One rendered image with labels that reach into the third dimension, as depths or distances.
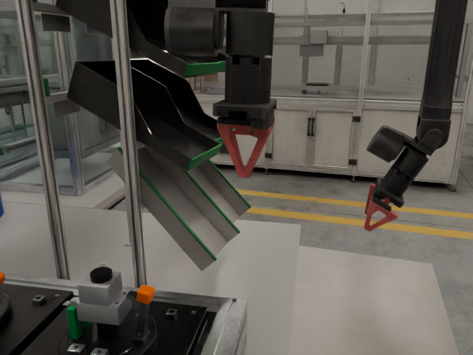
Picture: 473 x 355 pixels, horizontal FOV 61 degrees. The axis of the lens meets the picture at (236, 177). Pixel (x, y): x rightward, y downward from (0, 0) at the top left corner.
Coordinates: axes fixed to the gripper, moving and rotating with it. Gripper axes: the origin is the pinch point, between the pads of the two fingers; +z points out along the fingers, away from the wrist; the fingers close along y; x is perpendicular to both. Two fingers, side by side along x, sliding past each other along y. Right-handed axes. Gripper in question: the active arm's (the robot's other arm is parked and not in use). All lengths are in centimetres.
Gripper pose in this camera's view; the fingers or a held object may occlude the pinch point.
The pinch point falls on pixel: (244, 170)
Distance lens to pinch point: 53.5
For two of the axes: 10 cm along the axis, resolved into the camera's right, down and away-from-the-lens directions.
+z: -0.3, 9.5, 3.0
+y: -2.0, 2.9, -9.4
